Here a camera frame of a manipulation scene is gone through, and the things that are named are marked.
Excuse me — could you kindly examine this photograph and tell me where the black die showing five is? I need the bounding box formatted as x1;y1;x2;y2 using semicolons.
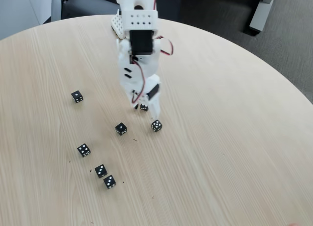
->
151;119;163;133

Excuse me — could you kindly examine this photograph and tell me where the black die showing one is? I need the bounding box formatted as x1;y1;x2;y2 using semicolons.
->
71;90;84;104
115;122;128;136

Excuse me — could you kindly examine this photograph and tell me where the black die showing four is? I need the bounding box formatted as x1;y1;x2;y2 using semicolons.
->
77;143;91;158

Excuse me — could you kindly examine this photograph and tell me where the black die showing three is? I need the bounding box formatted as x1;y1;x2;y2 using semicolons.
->
103;175;117;190
94;164;108;179

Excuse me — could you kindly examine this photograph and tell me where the black office chair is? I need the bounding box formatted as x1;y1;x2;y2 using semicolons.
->
61;0;120;20

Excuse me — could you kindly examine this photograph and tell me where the dark upholstered seat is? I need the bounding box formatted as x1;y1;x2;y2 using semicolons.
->
157;0;264;35

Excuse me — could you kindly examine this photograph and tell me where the white desk leg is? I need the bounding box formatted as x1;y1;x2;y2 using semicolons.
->
249;0;277;32

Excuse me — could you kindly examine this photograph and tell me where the white cabinet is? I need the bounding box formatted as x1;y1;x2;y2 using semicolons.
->
0;0;53;40

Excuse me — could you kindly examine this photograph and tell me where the red black gripper cable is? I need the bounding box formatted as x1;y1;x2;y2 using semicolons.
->
131;59;147;105

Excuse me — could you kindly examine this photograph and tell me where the red black arm cable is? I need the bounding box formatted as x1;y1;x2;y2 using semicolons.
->
154;35;175;57

